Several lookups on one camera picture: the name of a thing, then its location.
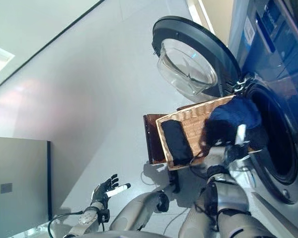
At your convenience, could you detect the white framed window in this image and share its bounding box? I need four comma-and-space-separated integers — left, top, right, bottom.
0, 44, 15, 80

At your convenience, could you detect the thin white floor cable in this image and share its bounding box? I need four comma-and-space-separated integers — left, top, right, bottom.
141, 171, 169, 186

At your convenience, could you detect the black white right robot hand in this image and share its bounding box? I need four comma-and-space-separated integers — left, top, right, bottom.
223, 123, 250, 166

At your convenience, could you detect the glossy dark brown stool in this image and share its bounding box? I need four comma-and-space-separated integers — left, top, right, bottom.
143, 104, 197, 166

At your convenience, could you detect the grey cabinet with black edge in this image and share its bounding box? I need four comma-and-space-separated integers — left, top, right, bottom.
0, 136, 52, 238

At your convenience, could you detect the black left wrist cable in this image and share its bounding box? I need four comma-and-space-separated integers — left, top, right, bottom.
47, 210, 105, 236

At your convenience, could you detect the round glass washing machine door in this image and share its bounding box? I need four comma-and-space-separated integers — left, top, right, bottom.
151, 16, 246, 104

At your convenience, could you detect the rectangular wicker basket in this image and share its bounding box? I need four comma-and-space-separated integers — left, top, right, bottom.
155, 94, 264, 172

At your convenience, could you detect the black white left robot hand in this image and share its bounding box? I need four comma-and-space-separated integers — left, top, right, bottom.
90, 174, 132, 206

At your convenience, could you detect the dark grey washing machine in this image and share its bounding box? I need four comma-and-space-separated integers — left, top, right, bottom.
223, 0, 298, 238

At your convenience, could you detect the silver right robot leg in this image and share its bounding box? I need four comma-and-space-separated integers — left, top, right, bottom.
178, 193, 222, 238

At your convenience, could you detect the silver robot leg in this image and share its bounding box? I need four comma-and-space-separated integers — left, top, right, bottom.
178, 193, 222, 238
109, 171, 181, 233

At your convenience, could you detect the black cloth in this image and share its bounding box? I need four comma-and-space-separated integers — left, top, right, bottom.
201, 120, 266, 152
161, 119, 193, 166

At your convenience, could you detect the grey robot torso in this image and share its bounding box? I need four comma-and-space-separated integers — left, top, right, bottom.
64, 229, 184, 238

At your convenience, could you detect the silver left robot leg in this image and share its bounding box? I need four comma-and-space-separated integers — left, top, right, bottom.
109, 171, 181, 233

